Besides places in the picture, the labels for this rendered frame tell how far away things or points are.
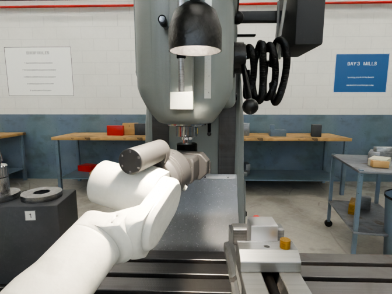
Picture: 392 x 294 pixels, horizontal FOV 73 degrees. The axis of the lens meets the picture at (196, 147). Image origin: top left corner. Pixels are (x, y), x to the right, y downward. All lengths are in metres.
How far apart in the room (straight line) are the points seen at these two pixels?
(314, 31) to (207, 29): 0.55
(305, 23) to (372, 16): 4.87
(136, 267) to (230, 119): 0.56
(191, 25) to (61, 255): 0.29
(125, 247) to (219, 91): 0.32
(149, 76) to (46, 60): 5.11
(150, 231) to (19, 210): 0.44
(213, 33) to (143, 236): 0.26
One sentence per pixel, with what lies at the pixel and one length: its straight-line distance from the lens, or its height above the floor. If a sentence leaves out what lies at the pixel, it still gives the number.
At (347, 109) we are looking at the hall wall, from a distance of 5.40.
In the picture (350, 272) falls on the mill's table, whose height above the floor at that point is 0.94.
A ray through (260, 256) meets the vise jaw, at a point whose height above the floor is 1.04.
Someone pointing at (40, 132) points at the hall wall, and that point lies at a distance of 5.67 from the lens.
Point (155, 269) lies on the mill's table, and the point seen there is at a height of 0.94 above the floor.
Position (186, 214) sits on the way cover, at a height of 0.97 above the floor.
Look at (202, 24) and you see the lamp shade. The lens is 0.36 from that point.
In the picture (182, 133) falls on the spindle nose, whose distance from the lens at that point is 0.57.
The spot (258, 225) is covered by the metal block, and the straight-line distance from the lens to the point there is 0.64.
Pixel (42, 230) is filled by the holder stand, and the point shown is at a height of 1.07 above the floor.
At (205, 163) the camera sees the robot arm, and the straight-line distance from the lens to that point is 0.54.
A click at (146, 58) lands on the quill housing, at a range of 0.53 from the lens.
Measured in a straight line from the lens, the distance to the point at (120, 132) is 4.43.
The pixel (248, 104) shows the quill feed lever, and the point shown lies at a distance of 0.50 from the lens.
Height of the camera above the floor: 1.35
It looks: 9 degrees down
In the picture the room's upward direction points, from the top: straight up
